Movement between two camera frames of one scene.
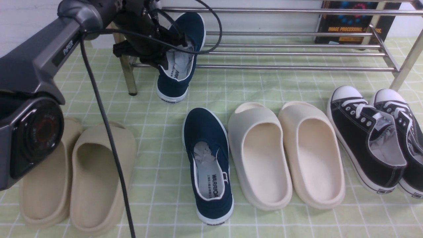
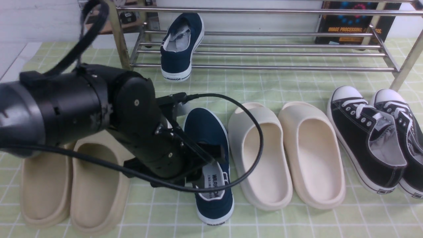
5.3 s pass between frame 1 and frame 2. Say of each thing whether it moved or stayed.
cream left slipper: stayed
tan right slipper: stayed
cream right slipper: stayed
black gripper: moved
